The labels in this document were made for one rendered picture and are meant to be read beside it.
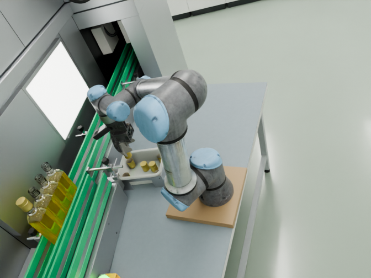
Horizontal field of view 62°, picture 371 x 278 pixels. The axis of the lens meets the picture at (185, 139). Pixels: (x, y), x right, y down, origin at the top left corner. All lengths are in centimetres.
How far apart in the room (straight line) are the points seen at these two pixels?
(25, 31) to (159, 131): 98
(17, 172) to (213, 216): 78
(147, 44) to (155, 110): 118
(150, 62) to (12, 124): 95
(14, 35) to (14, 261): 91
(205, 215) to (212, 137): 47
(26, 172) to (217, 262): 82
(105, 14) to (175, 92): 116
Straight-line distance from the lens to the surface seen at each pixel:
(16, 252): 140
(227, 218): 126
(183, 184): 107
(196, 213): 131
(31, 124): 145
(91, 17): 194
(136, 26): 189
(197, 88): 83
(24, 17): 164
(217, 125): 165
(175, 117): 80
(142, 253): 133
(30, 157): 142
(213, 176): 118
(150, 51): 195
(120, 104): 115
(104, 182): 135
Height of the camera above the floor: 185
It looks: 42 degrees down
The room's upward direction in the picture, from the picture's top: 21 degrees counter-clockwise
